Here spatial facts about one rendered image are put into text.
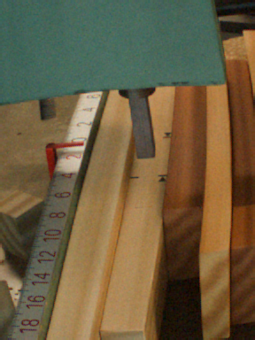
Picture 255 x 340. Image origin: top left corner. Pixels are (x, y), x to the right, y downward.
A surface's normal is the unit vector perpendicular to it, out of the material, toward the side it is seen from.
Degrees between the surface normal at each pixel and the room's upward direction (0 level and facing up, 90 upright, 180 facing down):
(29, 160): 1
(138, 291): 0
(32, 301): 0
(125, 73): 90
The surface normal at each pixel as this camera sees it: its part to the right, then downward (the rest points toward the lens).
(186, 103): -0.13, -0.89
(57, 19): -0.09, 0.45
